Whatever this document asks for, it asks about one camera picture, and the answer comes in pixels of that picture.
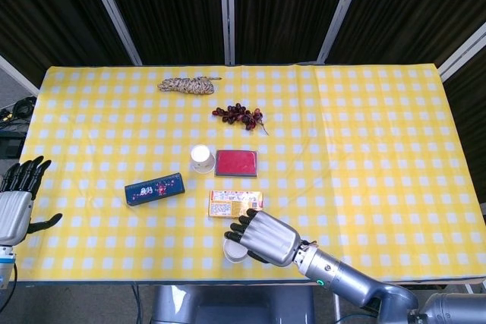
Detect white screen frame post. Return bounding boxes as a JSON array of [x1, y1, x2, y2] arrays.
[[316, 0, 371, 64], [438, 22, 486, 82], [0, 53, 39, 98], [219, 0, 237, 66], [80, 0, 144, 66]]

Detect dark blue long box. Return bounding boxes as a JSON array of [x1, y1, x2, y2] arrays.
[[124, 172, 186, 207]]

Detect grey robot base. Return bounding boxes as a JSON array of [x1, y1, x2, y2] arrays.
[[150, 285, 316, 324]]

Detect yellow white checkered tablecloth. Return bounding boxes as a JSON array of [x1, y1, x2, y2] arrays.
[[14, 64, 486, 285]]

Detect yellow printed carton box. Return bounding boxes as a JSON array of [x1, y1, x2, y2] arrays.
[[207, 189, 265, 219]]

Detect coiled braided rope bundle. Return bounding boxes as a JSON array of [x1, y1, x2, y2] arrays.
[[157, 76, 222, 96]]

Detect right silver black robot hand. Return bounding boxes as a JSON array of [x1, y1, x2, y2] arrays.
[[223, 209, 303, 266]]

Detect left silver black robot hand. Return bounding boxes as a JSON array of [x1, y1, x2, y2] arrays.
[[0, 156, 64, 245]]

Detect red ink pad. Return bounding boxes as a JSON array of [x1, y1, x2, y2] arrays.
[[214, 149, 259, 179]]

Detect black floor cables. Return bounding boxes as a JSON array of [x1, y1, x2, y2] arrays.
[[0, 96, 37, 124]]

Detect dark red grape bunch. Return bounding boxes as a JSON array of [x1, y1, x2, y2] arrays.
[[211, 102, 270, 137]]

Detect dark pleated screen panel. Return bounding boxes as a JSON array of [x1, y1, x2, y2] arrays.
[[97, 0, 229, 66], [326, 0, 486, 71], [0, 0, 132, 86], [233, 0, 356, 65]]

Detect black hanging cable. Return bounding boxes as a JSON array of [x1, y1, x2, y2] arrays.
[[131, 284, 144, 324]]

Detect white floral paper cup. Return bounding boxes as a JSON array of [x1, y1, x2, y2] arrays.
[[222, 238, 248, 264], [189, 143, 216, 175]]

